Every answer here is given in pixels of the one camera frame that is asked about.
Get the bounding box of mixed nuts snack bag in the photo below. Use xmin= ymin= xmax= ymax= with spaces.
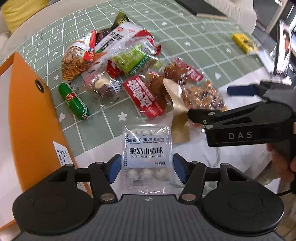
xmin=163 ymin=78 xmax=227 ymax=144

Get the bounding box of yogurt hawthorn ball packet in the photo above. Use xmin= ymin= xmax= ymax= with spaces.
xmin=121 ymin=123 xmax=174 ymax=194

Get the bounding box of red braised meat packet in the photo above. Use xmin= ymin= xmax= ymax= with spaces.
xmin=123 ymin=57 xmax=204 ymax=118

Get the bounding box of clear chocolate cake packet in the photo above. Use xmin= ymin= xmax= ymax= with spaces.
xmin=84 ymin=71 xmax=122 ymax=98

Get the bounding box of person's right hand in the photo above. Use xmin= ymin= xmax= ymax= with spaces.
xmin=266 ymin=144 xmax=296 ymax=183

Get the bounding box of yellow small box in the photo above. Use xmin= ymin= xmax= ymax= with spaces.
xmin=231 ymin=33 xmax=258 ymax=54

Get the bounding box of black smartphone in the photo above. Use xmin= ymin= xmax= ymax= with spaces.
xmin=273 ymin=20 xmax=292 ymax=77

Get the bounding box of green checkered tablecloth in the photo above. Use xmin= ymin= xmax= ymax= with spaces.
xmin=1 ymin=1 xmax=262 ymax=156

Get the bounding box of orange cardboard box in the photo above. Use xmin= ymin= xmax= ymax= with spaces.
xmin=1 ymin=52 xmax=76 ymax=229

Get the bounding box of beige sofa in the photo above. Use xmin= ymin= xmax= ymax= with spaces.
xmin=1 ymin=1 xmax=257 ymax=60

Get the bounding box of green sausage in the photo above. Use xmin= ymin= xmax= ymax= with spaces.
xmin=58 ymin=82 xmax=89 ymax=120

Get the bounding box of black notebook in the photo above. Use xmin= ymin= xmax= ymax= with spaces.
xmin=176 ymin=0 xmax=228 ymax=20

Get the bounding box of orange crispy sticks bag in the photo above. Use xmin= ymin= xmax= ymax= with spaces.
xmin=61 ymin=30 xmax=97 ymax=81

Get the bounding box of white red snack packet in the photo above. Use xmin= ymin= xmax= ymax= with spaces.
xmin=87 ymin=22 xmax=162 ymax=72

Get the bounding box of dark green snack packet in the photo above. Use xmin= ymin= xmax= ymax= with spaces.
xmin=95 ymin=11 xmax=129 ymax=44

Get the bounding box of yellow cushion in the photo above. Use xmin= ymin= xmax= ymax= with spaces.
xmin=1 ymin=0 xmax=49 ymax=33

